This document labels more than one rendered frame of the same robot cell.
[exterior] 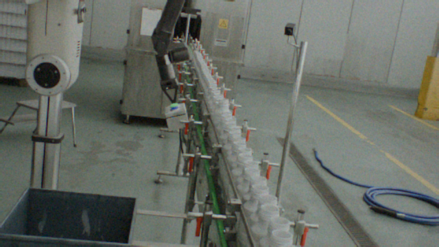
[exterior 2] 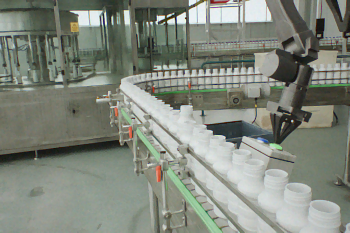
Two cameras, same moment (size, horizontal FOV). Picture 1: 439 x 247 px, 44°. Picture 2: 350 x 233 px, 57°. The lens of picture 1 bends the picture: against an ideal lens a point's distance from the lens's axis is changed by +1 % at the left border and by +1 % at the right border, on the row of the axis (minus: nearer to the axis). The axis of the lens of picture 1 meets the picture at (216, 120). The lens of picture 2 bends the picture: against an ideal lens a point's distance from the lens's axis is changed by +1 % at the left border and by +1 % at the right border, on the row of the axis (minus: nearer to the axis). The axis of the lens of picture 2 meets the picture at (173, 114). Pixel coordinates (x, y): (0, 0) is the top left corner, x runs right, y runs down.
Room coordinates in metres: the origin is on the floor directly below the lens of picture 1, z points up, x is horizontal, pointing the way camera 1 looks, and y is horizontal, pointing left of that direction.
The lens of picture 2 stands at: (2.84, -0.22, 1.38)
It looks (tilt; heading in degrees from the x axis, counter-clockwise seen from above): 12 degrees down; 170
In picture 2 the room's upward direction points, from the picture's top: 3 degrees counter-clockwise
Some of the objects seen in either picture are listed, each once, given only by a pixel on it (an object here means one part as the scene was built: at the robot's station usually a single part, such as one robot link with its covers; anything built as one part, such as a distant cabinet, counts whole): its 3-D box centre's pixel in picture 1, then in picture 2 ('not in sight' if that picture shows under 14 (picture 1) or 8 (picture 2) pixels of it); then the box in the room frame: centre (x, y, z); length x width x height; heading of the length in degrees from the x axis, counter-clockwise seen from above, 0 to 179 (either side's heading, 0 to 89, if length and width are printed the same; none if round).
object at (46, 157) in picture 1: (44, 181); not in sight; (2.07, 0.65, 0.74); 0.11 x 0.11 x 0.40; 6
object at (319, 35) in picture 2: not in sight; (319, 29); (-3.26, 3.88, 1.55); 0.17 x 0.15 x 0.42; 78
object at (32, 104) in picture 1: (37, 121); not in sight; (4.97, 1.67, 0.21); 0.61 x 0.47 x 0.41; 60
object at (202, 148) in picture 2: not in sight; (205, 162); (2.08, -0.01, 1.08); 0.06 x 0.06 x 0.17
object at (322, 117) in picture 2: not in sight; (291, 88); (-1.99, 2.60, 0.59); 1.10 x 0.62 x 1.18; 78
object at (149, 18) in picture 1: (151, 21); not in sight; (6.18, 0.88, 1.22); 0.23 x 0.03 x 0.32; 96
